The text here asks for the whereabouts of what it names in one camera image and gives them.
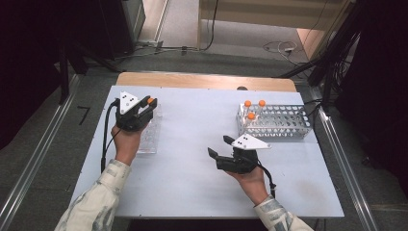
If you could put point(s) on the person's left hand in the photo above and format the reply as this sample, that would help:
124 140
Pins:
126 144

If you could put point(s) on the orange-capped test tube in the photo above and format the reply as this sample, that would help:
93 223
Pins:
262 103
247 103
150 100
251 116

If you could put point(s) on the black metal stand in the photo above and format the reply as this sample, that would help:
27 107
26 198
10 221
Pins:
64 73

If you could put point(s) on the clear plastic tube rack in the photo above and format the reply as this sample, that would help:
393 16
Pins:
150 138

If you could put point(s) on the aluminium floor rail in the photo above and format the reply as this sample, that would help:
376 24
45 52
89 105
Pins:
346 150
38 150

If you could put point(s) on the black tripod stand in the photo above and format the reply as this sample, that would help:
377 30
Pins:
327 70

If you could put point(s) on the wooden table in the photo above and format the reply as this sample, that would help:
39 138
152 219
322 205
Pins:
198 80

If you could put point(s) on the person's right hand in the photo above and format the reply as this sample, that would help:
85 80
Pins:
251 186

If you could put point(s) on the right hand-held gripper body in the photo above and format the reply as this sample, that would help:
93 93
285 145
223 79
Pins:
239 162

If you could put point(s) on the light wooden furniture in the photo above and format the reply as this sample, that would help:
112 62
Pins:
266 12

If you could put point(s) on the white table board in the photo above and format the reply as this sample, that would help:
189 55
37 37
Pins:
192 179

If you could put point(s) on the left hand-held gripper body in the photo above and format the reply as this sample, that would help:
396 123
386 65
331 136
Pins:
130 118

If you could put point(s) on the metal perforated tube rack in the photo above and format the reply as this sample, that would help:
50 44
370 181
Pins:
288 123

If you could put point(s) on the dark cabinet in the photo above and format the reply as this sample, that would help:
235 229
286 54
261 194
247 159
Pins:
122 29

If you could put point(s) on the grey power strip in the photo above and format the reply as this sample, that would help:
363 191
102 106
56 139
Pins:
150 43

